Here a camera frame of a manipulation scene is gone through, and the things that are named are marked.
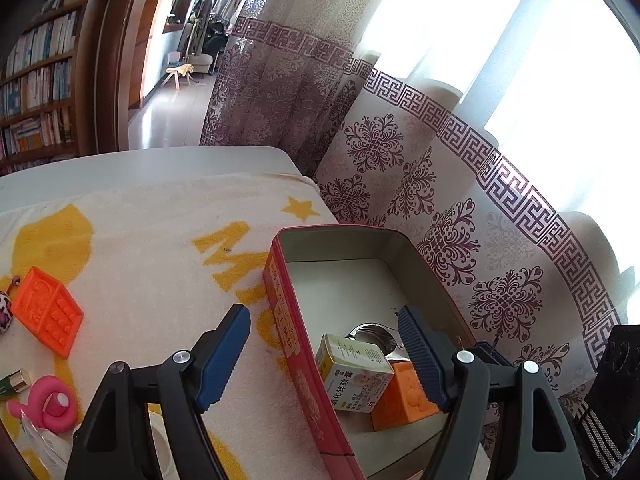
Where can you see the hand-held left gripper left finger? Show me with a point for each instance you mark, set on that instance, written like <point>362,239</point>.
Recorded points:
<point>225,360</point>

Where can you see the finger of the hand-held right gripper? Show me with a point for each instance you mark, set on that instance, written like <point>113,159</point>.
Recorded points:
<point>492,355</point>

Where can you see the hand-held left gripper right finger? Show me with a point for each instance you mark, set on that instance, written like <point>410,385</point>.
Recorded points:
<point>425,360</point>

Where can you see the red metal tin box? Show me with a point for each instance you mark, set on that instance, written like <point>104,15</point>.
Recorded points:
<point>295,360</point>

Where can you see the red-orange embossed cube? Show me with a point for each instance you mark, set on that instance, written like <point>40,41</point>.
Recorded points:
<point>45,310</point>

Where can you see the green tube with shiny cap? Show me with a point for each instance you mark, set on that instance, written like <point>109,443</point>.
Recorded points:
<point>12,385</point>

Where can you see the pink white zebra toy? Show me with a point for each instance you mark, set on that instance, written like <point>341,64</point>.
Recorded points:
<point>4,310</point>

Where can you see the light orange embossed cube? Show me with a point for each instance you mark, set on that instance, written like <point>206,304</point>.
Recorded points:
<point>400,405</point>

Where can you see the metal spoon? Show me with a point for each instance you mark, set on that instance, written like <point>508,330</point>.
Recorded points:
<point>370,335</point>

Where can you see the white green medicine box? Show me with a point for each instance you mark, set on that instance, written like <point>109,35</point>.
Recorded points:
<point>350,375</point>

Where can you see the white and yellow towel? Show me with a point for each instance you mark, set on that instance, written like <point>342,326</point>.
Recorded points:
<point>150,260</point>

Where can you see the cream purple patterned curtain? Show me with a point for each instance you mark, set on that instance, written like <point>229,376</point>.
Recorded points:
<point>450,185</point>

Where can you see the clear plastic bag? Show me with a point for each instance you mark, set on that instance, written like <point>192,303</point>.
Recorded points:
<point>42,442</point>

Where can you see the sheer purple patterned curtain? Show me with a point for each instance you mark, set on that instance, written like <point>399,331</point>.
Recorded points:
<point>280,85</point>

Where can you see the small chair with yellow cloth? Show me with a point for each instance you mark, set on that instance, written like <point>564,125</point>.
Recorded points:
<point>176,69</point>

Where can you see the wooden bookshelf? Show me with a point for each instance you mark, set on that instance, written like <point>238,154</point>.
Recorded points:
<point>85,85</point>

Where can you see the wooden door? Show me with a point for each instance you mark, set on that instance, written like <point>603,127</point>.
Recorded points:
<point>145,60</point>

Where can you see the clothes rack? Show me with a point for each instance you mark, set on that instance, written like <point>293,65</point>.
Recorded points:
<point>205,15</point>

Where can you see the rows of shelved books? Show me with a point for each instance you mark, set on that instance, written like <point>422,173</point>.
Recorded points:
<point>40,45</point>

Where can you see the wooden door frame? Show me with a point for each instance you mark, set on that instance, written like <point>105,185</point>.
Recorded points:
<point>107,85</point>

